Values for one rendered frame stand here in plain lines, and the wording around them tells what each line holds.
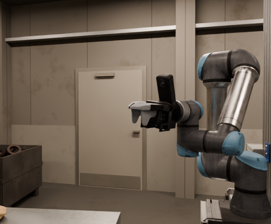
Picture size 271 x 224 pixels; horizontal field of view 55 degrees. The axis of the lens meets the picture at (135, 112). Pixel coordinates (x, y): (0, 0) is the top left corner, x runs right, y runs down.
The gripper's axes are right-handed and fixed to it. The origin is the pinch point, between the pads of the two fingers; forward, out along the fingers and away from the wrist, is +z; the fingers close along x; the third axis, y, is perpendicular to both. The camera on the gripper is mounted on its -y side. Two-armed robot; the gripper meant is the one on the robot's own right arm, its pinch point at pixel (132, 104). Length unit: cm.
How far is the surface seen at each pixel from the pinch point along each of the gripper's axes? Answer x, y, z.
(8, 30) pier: 489, -84, -183
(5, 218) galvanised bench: 46, 47, 10
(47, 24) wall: 421, -101, -226
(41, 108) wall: 413, 60, -219
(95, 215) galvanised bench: 23, 44, -12
